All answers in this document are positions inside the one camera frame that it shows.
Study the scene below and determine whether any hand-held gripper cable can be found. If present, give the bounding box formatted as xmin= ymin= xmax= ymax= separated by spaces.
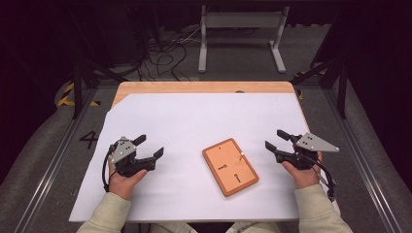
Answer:
xmin=101 ymin=145 xmax=119 ymax=193
xmin=302 ymin=153 xmax=338 ymax=202

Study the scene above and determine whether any person's right hand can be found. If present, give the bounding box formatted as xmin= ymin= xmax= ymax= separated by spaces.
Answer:
xmin=281 ymin=150 xmax=326 ymax=190

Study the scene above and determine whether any right hand-held gripper cable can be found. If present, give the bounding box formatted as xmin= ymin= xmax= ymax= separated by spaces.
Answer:
xmin=302 ymin=153 xmax=338 ymax=202

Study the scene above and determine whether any person's left hand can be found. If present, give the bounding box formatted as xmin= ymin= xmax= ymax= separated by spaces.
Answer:
xmin=108 ymin=159 xmax=149 ymax=201

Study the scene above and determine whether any grey metal stand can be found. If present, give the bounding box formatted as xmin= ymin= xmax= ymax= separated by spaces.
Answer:
xmin=197 ymin=4 xmax=292 ymax=74

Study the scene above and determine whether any yellow black hazard tape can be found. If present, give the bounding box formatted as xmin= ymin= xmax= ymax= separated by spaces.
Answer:
xmin=56 ymin=82 xmax=101 ymax=108

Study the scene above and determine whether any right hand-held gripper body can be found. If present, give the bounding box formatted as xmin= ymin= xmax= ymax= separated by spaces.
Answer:
xmin=274 ymin=131 xmax=341 ymax=171

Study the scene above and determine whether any aluminium floor rail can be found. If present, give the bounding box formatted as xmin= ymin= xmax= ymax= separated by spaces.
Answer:
xmin=13 ymin=86 xmax=99 ymax=233
xmin=323 ymin=86 xmax=405 ymax=233

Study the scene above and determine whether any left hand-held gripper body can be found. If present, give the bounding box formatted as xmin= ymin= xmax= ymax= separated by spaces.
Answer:
xmin=109 ymin=136 xmax=157 ymax=179

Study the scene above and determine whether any black metal stand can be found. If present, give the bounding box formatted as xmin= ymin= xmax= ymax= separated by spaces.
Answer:
xmin=291 ymin=57 xmax=350 ymax=119
xmin=68 ymin=6 xmax=128 ymax=120

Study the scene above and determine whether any wooden picture frame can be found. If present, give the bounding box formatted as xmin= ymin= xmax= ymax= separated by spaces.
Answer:
xmin=201 ymin=137 xmax=260 ymax=198

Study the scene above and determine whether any wooden table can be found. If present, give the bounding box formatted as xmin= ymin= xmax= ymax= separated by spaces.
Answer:
xmin=111 ymin=81 xmax=309 ymax=130

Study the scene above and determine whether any white paper sheet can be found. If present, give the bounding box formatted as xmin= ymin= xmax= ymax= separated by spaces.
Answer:
xmin=68 ymin=92 xmax=342 ymax=223

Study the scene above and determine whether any bundle of black floor cables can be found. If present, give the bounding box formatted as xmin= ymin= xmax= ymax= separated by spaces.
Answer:
xmin=136 ymin=27 xmax=210 ymax=83

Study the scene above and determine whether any left hand-held gripper cable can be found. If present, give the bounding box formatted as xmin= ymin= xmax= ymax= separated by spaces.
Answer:
xmin=101 ymin=145 xmax=119 ymax=193

